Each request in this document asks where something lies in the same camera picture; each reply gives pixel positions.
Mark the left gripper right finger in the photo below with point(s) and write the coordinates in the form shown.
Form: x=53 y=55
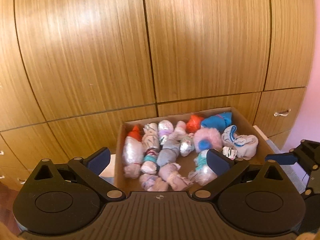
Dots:
x=228 y=173

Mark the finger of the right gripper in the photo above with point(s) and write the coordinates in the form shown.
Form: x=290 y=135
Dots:
x=282 y=159

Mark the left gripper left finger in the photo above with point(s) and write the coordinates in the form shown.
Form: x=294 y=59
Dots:
x=87 y=173

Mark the white green patterned sock roll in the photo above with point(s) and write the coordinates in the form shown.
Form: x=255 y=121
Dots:
x=229 y=152

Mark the white sock teal band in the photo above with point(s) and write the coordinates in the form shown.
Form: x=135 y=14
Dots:
x=202 y=174

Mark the pale pink sock roll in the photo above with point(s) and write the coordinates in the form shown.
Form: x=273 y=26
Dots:
x=170 y=174

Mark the blue grey bed cover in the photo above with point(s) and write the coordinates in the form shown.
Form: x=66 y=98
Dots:
x=297 y=175

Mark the white sock blue trim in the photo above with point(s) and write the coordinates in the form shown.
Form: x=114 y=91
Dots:
x=246 y=145

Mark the fluffy pink sock ball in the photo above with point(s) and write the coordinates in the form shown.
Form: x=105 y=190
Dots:
x=206 y=139

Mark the shiny pink sock roll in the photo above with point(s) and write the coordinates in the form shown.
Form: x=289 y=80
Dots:
x=133 y=155

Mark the blue knitted sock roll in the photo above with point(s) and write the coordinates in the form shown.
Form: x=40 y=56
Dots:
x=219 y=121

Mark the brown cardboard box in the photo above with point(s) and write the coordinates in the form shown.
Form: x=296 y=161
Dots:
x=187 y=163

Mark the orange sock roll right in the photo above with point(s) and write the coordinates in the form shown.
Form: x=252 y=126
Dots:
x=194 y=123

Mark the orange sock roll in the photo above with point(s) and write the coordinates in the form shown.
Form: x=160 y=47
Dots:
x=194 y=123
x=135 y=133

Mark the grey sock roll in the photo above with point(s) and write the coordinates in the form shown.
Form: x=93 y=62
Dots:
x=169 y=152

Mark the orange sock roll left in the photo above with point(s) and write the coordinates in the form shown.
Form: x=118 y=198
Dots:
x=135 y=133

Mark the white lilac sock roll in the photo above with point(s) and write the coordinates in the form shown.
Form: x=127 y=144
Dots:
x=165 y=128

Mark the wooden wardrobe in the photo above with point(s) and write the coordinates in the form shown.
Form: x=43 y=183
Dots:
x=72 y=71

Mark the silver drawer handle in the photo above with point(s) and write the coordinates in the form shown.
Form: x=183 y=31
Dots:
x=282 y=113

